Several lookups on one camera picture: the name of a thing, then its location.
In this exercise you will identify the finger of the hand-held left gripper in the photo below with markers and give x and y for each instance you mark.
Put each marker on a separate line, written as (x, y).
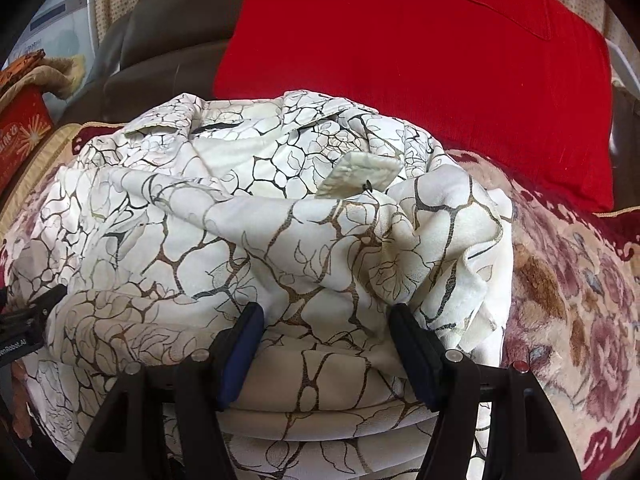
(32, 307)

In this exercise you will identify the red cushion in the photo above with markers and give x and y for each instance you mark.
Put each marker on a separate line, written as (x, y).
(410, 60)

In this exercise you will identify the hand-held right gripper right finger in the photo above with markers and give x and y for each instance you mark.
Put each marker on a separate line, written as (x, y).
(416, 355)

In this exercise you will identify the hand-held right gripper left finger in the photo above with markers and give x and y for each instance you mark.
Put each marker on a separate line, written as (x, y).
(244, 352)

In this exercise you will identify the window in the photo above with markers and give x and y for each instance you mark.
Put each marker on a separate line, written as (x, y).
(65, 25)

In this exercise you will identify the brown leather sofa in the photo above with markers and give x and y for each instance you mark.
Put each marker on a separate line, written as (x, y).
(165, 50)

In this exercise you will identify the floral blanket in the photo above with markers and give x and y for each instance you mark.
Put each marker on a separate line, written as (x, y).
(575, 285)

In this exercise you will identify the white printed shirt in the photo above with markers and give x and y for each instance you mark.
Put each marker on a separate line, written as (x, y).
(260, 220)

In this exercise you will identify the red printed box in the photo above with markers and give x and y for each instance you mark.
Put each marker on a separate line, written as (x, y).
(20, 135)

